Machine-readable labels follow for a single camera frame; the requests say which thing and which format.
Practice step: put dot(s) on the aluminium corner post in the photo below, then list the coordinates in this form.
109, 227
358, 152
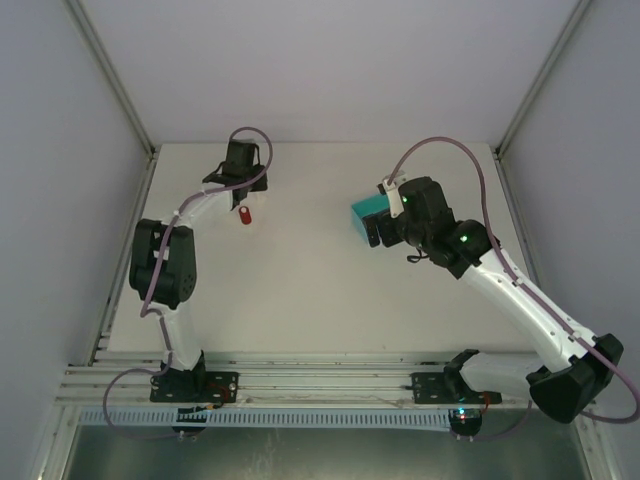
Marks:
101, 57
561, 43

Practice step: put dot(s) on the right aluminium corner post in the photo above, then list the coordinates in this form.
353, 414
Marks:
561, 43

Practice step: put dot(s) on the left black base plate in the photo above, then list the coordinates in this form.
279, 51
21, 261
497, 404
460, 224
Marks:
200, 387

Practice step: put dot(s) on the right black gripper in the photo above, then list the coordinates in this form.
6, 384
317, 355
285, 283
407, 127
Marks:
382, 225

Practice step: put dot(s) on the left aluminium corner post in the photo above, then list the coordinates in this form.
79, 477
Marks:
101, 57

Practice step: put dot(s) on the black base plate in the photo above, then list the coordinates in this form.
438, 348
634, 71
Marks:
200, 387
430, 388

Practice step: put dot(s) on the teal plastic bin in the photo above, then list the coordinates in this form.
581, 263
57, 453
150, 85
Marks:
371, 205

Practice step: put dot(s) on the grey slotted cable duct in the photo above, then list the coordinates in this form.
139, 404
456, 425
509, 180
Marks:
226, 417

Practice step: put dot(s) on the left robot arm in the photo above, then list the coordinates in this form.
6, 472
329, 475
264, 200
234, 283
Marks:
163, 268

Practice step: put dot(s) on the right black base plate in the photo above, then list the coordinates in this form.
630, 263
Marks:
430, 388

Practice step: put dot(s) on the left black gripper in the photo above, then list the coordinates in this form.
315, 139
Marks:
240, 196

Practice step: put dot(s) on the aluminium rail frame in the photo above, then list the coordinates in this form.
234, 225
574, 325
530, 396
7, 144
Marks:
297, 380

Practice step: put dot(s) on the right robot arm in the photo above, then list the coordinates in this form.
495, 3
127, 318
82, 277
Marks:
570, 365

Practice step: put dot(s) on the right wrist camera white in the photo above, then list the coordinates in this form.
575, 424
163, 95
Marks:
390, 188

